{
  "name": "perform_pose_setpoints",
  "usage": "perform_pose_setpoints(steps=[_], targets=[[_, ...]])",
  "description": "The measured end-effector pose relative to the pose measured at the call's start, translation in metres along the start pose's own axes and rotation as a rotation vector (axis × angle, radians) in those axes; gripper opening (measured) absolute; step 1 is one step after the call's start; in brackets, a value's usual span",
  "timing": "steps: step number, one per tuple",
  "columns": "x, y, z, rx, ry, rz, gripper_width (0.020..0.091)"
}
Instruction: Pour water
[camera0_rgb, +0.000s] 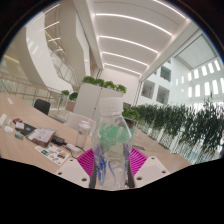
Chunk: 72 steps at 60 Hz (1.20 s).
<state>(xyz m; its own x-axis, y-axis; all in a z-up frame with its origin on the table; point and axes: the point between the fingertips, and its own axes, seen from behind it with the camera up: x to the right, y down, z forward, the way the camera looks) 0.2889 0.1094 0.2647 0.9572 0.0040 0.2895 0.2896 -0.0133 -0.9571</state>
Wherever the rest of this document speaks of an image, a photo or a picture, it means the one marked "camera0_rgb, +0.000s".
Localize row of green hedge plants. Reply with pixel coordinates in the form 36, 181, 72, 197
131, 99, 224, 161

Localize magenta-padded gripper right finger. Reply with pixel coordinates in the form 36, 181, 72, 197
126, 147, 171, 188

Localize clear plastic water bottle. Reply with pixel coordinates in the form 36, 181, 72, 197
90, 97, 134, 191

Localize black office chair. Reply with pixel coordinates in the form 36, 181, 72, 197
33, 98, 52, 116

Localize ceiling light strips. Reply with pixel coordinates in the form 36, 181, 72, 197
94, 0, 188, 76

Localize colourful sticker sheet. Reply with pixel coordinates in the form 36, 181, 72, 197
34, 142, 71, 167

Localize black power adapter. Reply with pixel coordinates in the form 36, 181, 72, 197
51, 134, 68, 146

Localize white cabinet with plants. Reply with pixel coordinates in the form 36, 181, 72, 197
73, 75, 128, 123

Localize white staircase glass railing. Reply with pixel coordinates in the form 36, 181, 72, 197
43, 29, 81, 88

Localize open paper booklet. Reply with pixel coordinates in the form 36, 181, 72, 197
27, 127, 58, 148

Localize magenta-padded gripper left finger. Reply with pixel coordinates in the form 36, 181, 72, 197
54, 148, 98, 190

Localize low shelf with plants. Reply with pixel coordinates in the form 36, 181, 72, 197
121, 106, 141, 129

